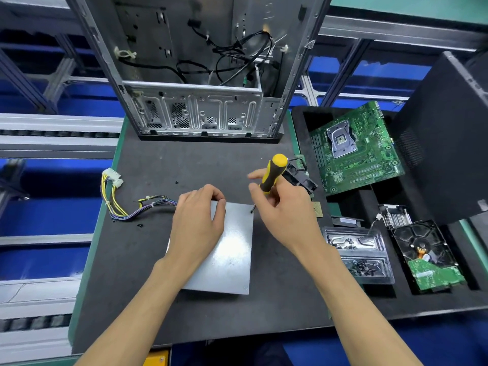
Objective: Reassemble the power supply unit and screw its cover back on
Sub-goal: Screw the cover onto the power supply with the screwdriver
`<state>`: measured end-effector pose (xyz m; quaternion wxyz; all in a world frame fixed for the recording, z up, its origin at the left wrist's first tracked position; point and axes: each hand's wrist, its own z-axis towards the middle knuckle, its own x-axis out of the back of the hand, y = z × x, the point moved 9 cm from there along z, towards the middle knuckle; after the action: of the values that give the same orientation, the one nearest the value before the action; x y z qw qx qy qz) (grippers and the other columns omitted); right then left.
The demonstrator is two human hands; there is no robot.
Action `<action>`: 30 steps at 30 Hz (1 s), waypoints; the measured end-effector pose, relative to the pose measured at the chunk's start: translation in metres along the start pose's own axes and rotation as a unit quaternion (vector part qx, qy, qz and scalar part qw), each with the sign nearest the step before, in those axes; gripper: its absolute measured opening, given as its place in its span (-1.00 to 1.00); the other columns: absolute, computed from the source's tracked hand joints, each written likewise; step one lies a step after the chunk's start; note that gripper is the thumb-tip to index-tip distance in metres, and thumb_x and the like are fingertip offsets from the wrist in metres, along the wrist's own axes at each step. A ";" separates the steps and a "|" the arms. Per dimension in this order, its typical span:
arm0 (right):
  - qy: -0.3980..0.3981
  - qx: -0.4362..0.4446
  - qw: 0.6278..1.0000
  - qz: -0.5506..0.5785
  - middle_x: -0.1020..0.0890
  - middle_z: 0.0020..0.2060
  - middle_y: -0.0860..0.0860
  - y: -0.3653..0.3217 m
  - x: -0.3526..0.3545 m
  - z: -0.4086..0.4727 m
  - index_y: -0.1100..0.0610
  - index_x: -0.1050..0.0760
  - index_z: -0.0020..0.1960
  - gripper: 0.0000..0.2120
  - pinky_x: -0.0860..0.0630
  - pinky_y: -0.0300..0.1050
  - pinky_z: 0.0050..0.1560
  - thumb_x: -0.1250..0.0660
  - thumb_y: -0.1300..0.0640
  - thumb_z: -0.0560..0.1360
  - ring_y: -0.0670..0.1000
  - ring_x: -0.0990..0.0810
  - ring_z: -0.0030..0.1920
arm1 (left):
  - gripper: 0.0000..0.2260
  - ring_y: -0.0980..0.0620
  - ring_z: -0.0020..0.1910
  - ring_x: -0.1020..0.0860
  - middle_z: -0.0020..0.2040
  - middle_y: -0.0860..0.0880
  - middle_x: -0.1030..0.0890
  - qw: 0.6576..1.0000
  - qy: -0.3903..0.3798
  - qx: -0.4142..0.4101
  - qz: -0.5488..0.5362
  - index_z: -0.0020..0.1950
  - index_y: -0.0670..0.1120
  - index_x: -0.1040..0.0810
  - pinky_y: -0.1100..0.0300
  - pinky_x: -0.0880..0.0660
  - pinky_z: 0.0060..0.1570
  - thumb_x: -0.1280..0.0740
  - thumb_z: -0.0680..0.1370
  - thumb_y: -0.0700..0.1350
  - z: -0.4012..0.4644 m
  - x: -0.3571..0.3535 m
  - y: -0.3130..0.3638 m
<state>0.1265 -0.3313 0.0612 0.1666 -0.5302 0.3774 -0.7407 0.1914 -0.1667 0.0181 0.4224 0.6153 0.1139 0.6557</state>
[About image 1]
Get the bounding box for small black screws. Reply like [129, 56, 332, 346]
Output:
[130, 179, 182, 226]

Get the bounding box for person's right forearm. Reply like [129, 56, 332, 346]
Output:
[301, 243, 424, 366]

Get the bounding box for silver computer tower chassis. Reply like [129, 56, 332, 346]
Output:
[65, 0, 334, 142]

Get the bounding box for black hard disk drive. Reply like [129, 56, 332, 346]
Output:
[389, 219, 468, 293]

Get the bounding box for clear plastic screw tray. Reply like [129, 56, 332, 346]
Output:
[322, 226, 397, 285]

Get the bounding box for person's right hand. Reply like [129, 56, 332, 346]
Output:
[246, 167, 329, 260]

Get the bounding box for green motherboard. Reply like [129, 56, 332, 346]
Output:
[309, 100, 407, 197]

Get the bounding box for aluminium conveyor frame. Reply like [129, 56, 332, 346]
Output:
[0, 0, 488, 363]

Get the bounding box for black foam parts tray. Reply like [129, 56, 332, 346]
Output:
[292, 49, 488, 317]

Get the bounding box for black foam work mat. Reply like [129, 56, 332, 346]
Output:
[69, 114, 337, 354]

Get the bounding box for black cooling fan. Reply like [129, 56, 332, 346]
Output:
[284, 155, 320, 194]

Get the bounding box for person's left forearm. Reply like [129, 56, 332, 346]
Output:
[72, 263, 192, 366]

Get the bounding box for grey power supply cover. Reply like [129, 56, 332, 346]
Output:
[165, 200, 256, 296]

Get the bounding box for yellow button box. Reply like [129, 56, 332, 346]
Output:
[141, 349, 171, 366]

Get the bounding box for person's left hand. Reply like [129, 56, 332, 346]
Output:
[156, 184, 227, 290]

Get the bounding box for yellow handled screwdriver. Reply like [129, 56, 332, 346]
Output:
[250, 153, 290, 214]

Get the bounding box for black computer side panel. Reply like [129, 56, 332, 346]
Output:
[389, 49, 488, 226]

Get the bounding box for silver heatsink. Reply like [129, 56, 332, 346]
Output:
[379, 203, 414, 229]

